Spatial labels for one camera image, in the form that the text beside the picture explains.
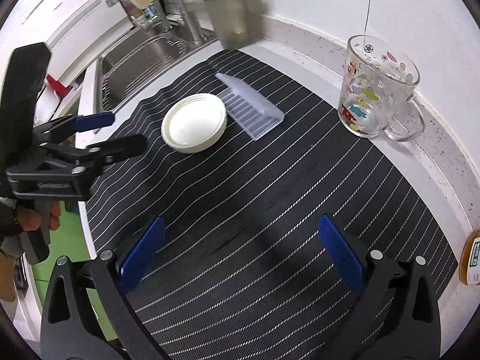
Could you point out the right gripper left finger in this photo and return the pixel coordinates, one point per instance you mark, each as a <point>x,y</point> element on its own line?
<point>114,277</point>

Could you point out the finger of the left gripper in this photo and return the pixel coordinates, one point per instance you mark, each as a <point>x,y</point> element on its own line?
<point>58,130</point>
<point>96,156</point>

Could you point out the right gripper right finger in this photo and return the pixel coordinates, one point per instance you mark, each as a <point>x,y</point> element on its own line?
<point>367,274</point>

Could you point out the left hand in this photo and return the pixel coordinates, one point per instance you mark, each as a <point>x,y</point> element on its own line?
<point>30,220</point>

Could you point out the brown labelled jar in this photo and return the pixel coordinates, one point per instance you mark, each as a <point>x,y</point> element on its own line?
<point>469,261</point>

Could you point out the white round plate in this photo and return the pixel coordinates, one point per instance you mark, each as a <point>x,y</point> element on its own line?
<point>194,124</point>

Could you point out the stainless steel sink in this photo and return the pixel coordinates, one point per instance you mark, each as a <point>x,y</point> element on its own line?
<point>139,58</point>

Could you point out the black striped table mat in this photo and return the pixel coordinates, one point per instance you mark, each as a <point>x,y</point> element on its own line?
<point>242,273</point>

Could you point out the printed glass mug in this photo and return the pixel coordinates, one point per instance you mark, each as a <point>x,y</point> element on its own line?
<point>377,93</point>

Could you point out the grey lidded jug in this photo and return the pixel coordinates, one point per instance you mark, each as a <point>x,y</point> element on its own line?
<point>233,20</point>

